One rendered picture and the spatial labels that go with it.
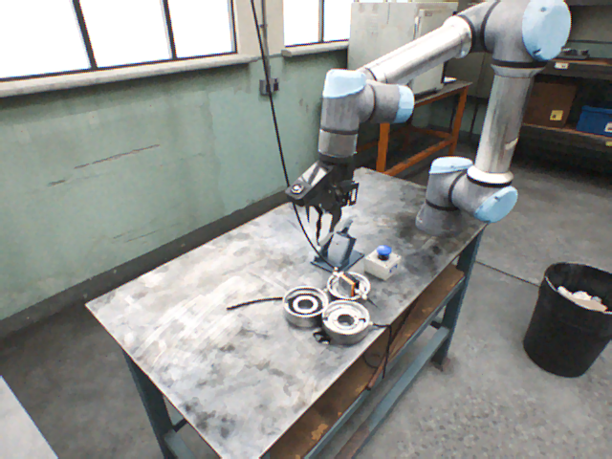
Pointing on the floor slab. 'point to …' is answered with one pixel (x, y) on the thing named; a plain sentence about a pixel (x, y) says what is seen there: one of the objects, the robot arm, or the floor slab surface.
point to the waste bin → (570, 319)
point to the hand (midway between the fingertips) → (317, 241)
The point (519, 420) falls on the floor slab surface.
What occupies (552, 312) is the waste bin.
